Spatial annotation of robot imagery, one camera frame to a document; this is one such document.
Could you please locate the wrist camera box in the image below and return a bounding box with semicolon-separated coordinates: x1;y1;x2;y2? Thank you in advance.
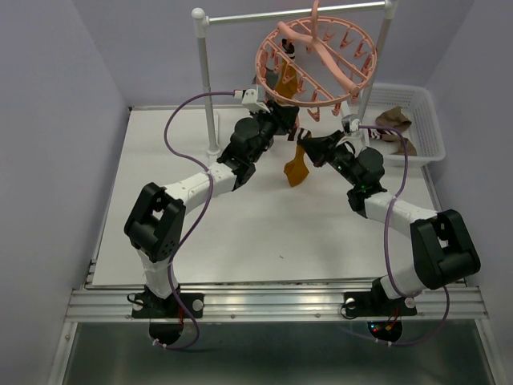
241;85;269;113
341;114;362;140

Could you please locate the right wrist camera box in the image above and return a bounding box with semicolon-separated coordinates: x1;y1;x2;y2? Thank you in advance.
341;114;362;140

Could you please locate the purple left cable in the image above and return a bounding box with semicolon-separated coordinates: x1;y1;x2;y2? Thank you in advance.
164;91;248;351

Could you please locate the pink round clip hanger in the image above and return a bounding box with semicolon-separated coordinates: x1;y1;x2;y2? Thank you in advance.
254;21;371;122

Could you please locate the aluminium mounting rail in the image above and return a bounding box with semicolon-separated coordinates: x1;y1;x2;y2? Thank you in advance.
65;280;488;323

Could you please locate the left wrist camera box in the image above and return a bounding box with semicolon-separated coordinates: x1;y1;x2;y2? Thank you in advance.
241;85;269;113

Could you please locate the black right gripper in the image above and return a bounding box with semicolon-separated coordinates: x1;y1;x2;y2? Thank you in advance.
297;129;361;188

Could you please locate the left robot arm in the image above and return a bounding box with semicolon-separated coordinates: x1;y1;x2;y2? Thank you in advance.
123;102;299;319

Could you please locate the white plastic basket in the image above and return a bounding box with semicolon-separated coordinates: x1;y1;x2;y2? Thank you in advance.
364;83;446;168

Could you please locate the white drying rack stand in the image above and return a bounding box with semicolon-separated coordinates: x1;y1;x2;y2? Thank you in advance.
192;1;398;157

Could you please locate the beige sock in basket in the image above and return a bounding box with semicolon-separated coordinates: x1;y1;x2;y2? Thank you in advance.
375;106;417;156

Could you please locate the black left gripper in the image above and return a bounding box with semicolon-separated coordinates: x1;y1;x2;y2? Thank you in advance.
247;99;297;163

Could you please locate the mustard brown striped sock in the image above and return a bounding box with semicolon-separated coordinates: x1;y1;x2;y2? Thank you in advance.
274;38;298;99

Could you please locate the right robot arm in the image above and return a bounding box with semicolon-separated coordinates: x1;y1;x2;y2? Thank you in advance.
298;131;481;319

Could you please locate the maroon white striped sock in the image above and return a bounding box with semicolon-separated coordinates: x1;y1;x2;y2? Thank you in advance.
367;128;399;143

